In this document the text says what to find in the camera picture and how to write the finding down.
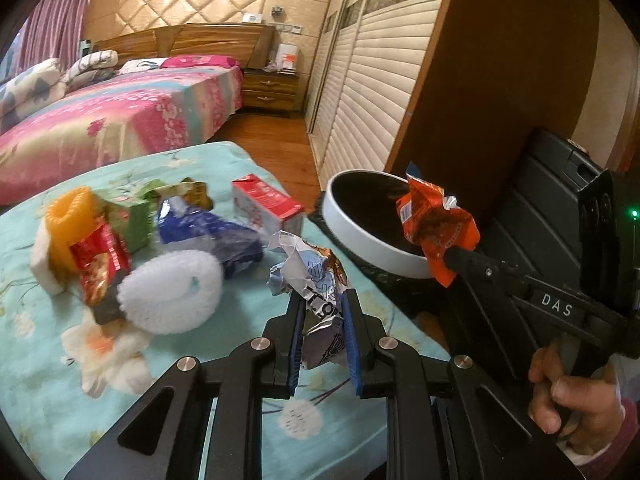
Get white foam net sleeve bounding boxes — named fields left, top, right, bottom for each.
left=117, top=249, right=224, bottom=333

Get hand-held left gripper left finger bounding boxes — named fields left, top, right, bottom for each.
left=65, top=292, right=307, bottom=480

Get green carton box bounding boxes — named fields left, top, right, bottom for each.
left=97, top=187, right=161, bottom=253

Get gold olive snack bag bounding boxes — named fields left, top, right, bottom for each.
left=160, top=177, right=213, bottom=211

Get wooden headboard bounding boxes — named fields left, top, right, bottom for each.
left=95, top=23, right=276, bottom=71

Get grey and white folded duvet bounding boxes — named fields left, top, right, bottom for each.
left=62, top=50, right=119, bottom=93

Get white round waste bin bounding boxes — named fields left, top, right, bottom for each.
left=320, top=170, right=438, bottom=280

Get red shiny wrapper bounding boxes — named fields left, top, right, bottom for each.
left=69, top=225, right=133, bottom=323

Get black bin liner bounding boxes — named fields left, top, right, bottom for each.
left=330, top=172, right=431, bottom=261

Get brown wooden cabinet panel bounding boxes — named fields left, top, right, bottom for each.
left=384, top=0, right=601, bottom=211

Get green spout pouch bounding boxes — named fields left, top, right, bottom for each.
left=135, top=180, right=173, bottom=201

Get white sponge block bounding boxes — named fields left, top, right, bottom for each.
left=29, top=225, right=68, bottom=295

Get wooden nightstand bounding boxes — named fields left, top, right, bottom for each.
left=241, top=70, right=302, bottom=113

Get pink floral bed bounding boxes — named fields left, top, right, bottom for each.
left=0, top=65, right=245, bottom=206

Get orange snack wrapper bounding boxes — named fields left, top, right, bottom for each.
left=396, top=172, right=481, bottom=288

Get cream slatted wardrobe doors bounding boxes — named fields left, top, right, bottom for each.
left=305, top=0, right=458, bottom=186

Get orange foam net sleeve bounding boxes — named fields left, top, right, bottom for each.
left=45, top=186, right=101, bottom=273

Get blue plastic wrapper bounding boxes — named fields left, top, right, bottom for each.
left=157, top=197, right=265, bottom=280

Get silver snack wrapper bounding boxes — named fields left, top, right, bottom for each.
left=267, top=230, right=351, bottom=371

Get white box with orange label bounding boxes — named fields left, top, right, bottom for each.
left=276, top=42, right=301, bottom=73

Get black ribbed case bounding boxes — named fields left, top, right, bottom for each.
left=440, top=127, right=613, bottom=311

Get pink curtain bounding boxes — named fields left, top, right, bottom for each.
left=10, top=0, right=93, bottom=78

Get blue and white folded duvet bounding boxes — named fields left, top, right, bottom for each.
left=0, top=58, right=68, bottom=131

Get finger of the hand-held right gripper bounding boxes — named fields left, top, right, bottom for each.
left=442, top=246, right=533, bottom=306

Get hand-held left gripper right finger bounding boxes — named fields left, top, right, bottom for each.
left=341, top=287, right=571, bottom=480

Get person's right hand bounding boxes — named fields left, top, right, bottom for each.
left=528, top=345, right=626, bottom=446

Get pink pillow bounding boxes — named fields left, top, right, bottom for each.
left=160, top=55, right=241, bottom=70

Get teal floral blanket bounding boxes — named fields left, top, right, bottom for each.
left=0, top=141, right=451, bottom=480

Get red and white carton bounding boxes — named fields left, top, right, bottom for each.
left=231, top=174, right=306, bottom=236

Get white printed pillow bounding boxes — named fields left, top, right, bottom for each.
left=119, top=58, right=173, bottom=74

